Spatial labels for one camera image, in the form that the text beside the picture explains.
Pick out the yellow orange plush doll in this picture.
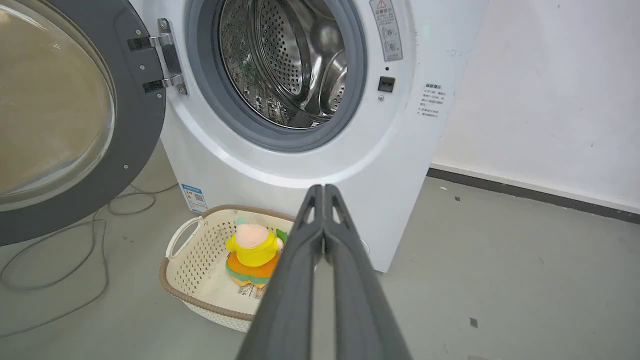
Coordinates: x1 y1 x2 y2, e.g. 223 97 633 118
224 216 289 289

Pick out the thin grey floor cable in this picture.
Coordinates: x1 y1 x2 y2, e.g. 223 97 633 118
0 183 179 339

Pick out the dark grey baseboard strip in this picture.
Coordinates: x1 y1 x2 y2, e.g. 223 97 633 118
427 167 640 225

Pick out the grey round washing machine door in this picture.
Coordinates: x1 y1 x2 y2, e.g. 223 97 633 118
0 0 189 247

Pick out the cream perforated laundry basket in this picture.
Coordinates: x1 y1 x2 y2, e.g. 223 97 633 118
159 204 297 333

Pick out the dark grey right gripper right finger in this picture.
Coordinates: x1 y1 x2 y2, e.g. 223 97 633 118
323 184 413 360

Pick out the white front-load washing machine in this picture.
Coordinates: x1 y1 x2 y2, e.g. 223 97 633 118
129 0 491 274

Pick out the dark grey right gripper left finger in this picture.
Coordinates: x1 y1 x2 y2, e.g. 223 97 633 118
236 184 326 360

